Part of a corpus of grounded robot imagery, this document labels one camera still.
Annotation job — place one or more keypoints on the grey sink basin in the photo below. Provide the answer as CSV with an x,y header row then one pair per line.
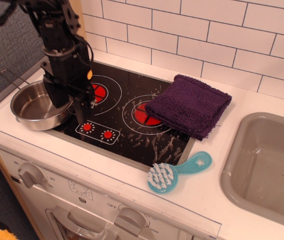
x,y
253,175

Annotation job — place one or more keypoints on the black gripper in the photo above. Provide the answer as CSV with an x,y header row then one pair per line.
x,y
66,76

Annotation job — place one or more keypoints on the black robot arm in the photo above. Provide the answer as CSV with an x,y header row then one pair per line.
x,y
55,22

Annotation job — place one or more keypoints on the teal scrub brush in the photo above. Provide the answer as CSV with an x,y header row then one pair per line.
x,y
162,178

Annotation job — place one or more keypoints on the grey oven door handle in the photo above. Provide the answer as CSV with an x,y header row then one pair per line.
x,y
72,229

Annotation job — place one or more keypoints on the grey timer knob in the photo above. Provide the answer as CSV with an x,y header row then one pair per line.
x,y
30,174

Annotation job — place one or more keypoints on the purple cloth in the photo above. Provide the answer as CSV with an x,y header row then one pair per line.
x,y
189,106

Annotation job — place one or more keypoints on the black toy stovetop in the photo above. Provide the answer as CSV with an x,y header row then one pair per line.
x,y
120,128

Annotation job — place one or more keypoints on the stainless steel pot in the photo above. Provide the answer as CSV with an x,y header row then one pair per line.
x,y
33,107

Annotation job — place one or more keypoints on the grey oven knob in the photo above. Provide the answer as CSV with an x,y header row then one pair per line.
x,y
130,221

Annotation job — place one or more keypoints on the wooden post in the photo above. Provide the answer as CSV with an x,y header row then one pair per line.
x,y
77,8

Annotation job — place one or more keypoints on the yellow black object on floor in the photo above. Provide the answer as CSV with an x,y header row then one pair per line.
x,y
6,235

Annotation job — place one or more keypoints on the yellow toy corn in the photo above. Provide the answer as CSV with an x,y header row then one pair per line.
x,y
89,74

